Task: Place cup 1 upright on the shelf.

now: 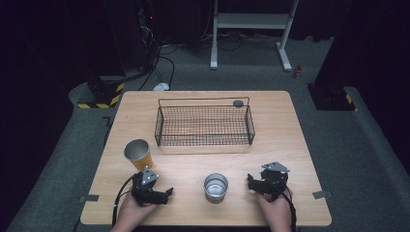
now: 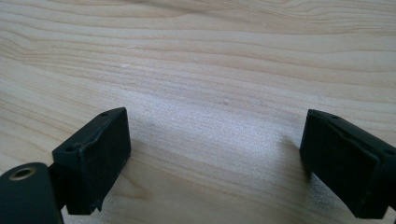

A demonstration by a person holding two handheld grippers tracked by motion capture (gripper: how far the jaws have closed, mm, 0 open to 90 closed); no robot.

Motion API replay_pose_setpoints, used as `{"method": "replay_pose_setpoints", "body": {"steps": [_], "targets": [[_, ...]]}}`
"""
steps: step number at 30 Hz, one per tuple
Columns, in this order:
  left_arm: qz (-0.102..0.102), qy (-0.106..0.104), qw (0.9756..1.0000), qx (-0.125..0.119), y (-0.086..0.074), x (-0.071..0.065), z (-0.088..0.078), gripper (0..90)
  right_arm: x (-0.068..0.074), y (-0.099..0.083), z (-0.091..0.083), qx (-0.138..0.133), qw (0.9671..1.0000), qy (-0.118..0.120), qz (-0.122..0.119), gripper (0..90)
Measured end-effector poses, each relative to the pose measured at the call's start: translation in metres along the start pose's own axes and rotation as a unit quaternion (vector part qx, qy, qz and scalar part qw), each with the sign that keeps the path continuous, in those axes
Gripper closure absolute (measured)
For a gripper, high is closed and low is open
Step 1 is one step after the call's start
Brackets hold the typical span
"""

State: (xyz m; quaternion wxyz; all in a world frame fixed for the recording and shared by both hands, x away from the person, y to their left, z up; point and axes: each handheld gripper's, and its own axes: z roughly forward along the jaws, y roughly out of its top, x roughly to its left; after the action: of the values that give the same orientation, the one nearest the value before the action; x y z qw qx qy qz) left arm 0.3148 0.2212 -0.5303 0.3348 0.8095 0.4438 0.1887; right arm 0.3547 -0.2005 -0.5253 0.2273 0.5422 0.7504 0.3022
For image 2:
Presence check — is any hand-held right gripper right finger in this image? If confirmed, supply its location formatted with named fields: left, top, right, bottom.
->
left=299, top=108, right=396, bottom=219

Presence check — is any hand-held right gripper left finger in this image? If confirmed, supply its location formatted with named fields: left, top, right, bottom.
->
left=51, top=106, right=132, bottom=216

